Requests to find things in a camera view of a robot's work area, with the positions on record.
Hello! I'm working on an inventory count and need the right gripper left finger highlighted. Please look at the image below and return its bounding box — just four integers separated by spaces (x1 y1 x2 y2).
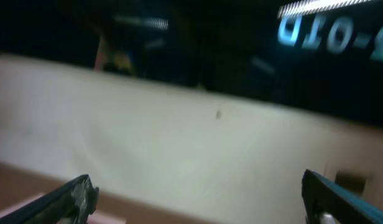
0 174 99 224

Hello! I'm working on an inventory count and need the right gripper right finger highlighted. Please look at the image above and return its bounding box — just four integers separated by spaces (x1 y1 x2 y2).
302 169 383 224

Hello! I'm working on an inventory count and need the white pink cardboard box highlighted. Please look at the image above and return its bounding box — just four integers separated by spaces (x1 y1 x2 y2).
0 193 127 224

